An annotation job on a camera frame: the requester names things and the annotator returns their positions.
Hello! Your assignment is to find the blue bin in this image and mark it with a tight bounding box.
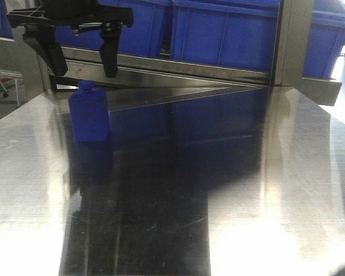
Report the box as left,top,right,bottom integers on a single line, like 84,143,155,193
55,1,172,58
0,0,13,38
170,1,280,72
303,1,345,79

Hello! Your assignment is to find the stainless steel shelf rack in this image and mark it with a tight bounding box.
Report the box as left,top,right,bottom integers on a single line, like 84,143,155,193
0,1,342,106

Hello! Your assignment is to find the blue bin centre right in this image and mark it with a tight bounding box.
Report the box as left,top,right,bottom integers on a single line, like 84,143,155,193
170,1,280,72

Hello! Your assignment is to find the blue bottle-shaped part left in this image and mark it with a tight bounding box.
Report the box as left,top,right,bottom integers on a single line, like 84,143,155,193
68,80,110,142

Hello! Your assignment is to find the blue bin far left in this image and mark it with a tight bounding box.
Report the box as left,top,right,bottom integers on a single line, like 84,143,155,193
0,0,13,38

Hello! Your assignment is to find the blue bin far right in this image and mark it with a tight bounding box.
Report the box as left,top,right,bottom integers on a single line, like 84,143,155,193
303,1,345,79

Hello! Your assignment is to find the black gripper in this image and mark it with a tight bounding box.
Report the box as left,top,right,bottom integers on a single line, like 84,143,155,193
7,1,133,78

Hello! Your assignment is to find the blue bin centre left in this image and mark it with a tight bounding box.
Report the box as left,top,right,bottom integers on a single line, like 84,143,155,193
55,1,172,58

